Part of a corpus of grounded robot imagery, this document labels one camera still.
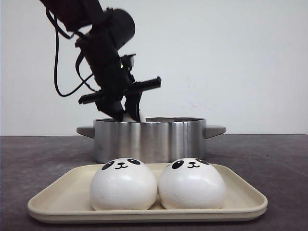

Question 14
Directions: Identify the beige rectangular tray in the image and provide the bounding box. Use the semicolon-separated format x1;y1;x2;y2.
27;164;268;224

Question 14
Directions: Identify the stainless steel steamer pot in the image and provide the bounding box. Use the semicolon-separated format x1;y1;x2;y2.
77;117;226;163

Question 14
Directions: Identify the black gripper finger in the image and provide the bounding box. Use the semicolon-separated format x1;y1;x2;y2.
124;92;142;122
95;96;124;122

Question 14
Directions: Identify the panda bun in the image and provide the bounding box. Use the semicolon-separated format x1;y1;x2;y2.
90;158;158;210
158;158;226;209
122;111;146;123

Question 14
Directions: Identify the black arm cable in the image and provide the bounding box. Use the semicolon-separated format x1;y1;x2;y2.
44;7;102;97

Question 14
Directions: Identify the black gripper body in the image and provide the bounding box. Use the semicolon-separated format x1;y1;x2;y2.
75;32;161;104

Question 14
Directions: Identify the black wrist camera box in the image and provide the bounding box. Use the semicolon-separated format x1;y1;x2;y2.
120;53;136;72

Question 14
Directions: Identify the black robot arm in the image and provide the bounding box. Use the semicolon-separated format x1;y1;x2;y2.
42;0;161;122

